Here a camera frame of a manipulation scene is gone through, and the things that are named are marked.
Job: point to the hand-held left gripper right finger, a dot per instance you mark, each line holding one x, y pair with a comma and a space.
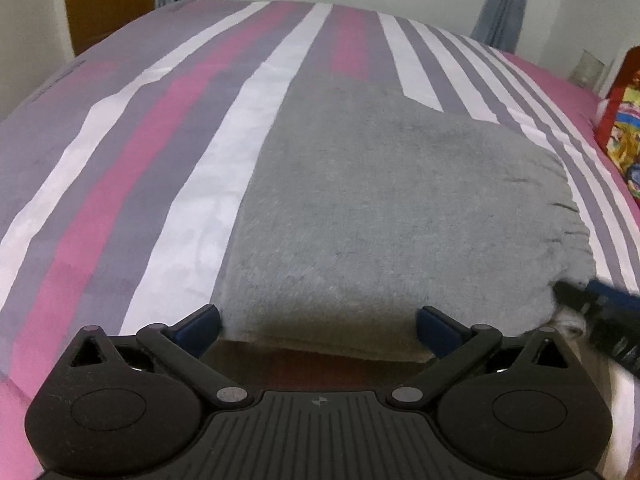
436, 331

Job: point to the striped bed sheet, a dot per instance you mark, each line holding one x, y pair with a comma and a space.
165, 150

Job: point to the colourful printed blanket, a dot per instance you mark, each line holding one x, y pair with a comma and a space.
625, 135

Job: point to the wooden door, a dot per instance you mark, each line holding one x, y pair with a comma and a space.
107, 0

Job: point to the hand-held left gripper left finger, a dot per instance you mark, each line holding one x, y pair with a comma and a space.
200, 331

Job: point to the grey pants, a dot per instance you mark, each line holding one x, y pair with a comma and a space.
390, 210

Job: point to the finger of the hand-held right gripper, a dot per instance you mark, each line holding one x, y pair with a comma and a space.
612, 325

